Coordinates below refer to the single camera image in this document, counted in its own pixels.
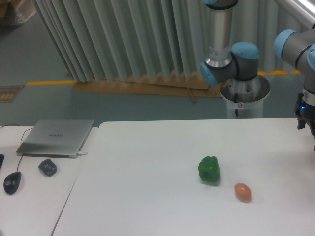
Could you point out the green bell pepper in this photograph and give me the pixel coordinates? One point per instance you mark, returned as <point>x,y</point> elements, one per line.
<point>209,169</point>

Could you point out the flat brown cardboard sheet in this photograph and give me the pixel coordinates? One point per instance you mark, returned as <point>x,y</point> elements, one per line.
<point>193,86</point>

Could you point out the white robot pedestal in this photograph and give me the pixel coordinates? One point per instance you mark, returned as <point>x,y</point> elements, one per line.
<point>244,105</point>

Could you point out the white laptop cable plug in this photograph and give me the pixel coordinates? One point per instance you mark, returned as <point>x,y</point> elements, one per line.
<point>81,153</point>

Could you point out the pale green pleated curtain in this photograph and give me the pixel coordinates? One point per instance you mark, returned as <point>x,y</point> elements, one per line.
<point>110,39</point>

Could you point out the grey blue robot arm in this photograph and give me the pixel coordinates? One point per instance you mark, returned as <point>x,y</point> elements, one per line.
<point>237,66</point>

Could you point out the small black gadget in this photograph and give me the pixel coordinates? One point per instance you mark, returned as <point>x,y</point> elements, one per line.
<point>48,167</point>

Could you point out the black computer mouse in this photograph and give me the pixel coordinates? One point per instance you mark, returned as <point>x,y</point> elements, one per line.
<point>11,182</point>

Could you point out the silver closed laptop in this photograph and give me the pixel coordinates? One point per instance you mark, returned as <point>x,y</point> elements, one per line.
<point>56,138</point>

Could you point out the black keyboard edge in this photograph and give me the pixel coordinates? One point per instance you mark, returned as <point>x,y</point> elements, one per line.
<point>1,160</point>

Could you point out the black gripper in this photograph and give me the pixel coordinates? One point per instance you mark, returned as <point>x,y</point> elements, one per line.
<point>305,114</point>

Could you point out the clear plastic bag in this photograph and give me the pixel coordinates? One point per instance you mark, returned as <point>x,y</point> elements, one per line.
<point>16,12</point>

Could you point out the brown egg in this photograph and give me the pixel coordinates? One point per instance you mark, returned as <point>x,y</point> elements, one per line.
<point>242,191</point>

